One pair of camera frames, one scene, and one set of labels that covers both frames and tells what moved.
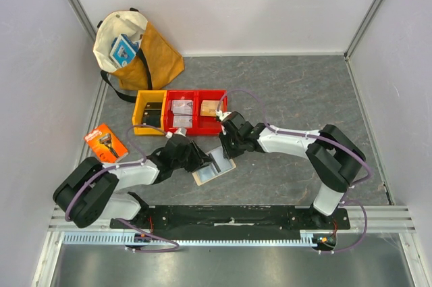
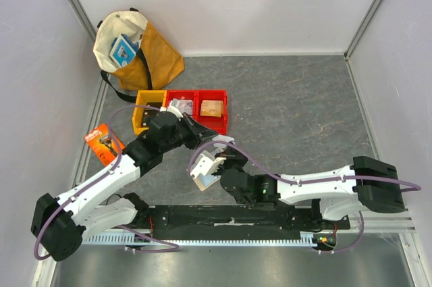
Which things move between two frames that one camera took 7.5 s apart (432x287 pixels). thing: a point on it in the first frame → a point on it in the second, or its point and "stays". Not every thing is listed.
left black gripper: x=200 y=158 → x=198 y=132
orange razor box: x=104 y=144 stays
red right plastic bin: x=208 y=125 stays
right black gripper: x=228 y=143 → x=227 y=161
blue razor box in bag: x=123 y=50 stays
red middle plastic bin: x=180 y=94 stays
